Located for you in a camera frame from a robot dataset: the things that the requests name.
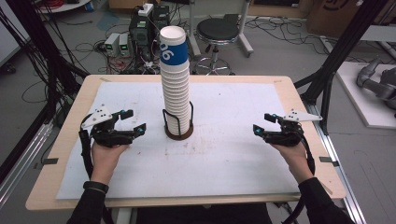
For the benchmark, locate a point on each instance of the stack of white ribbed cups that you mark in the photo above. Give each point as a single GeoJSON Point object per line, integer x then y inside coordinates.
{"type": "Point", "coordinates": [176, 96]}

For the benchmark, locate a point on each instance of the tan tape strip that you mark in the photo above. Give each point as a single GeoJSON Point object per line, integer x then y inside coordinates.
{"type": "Point", "coordinates": [327, 188]}

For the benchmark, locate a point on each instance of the white table mat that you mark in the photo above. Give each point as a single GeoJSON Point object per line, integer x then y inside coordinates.
{"type": "Point", "coordinates": [186, 168]}

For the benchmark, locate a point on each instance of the black metal frame post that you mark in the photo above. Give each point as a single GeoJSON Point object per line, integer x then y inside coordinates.
{"type": "Point", "coordinates": [339, 53]}

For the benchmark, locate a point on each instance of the person's right hand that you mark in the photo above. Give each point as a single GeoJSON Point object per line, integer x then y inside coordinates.
{"type": "Point", "coordinates": [295, 160]}

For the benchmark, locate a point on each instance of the black wristband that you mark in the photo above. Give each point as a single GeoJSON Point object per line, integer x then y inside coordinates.
{"type": "Point", "coordinates": [96, 186]}

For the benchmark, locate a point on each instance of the black round stool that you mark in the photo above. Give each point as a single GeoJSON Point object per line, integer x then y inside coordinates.
{"type": "Point", "coordinates": [217, 31]}

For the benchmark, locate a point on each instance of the black tape piece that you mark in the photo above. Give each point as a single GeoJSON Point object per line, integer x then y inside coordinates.
{"type": "Point", "coordinates": [328, 160]}
{"type": "Point", "coordinates": [49, 161]}

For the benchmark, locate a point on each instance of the white power strip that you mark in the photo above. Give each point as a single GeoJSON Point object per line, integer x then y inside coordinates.
{"type": "Point", "coordinates": [145, 10]}

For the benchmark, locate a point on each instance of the grey bench power supply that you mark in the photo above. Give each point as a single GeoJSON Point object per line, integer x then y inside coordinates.
{"type": "Point", "coordinates": [124, 43]}
{"type": "Point", "coordinates": [111, 43]}

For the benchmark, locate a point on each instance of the silver aluminium rail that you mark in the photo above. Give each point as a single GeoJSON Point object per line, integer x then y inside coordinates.
{"type": "Point", "coordinates": [21, 168]}
{"type": "Point", "coordinates": [339, 174]}

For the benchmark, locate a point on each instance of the person's left hand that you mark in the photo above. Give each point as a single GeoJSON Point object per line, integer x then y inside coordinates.
{"type": "Point", "coordinates": [104, 161]}

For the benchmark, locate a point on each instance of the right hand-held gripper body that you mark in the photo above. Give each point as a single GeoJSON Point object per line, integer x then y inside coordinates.
{"type": "Point", "coordinates": [288, 135]}

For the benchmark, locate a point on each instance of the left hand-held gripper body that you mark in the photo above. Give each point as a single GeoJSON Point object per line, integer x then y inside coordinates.
{"type": "Point", "coordinates": [104, 135]}

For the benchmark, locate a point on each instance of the cardboard box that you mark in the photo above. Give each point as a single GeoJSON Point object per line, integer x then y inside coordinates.
{"type": "Point", "coordinates": [336, 15]}

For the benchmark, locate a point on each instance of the white platform board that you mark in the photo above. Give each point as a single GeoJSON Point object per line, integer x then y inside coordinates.
{"type": "Point", "coordinates": [358, 99]}

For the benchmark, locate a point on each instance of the black computer tower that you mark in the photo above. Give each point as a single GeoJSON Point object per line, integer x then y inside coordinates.
{"type": "Point", "coordinates": [141, 34]}

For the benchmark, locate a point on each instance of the person's dark lap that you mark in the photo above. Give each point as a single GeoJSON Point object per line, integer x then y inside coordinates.
{"type": "Point", "coordinates": [202, 216]}

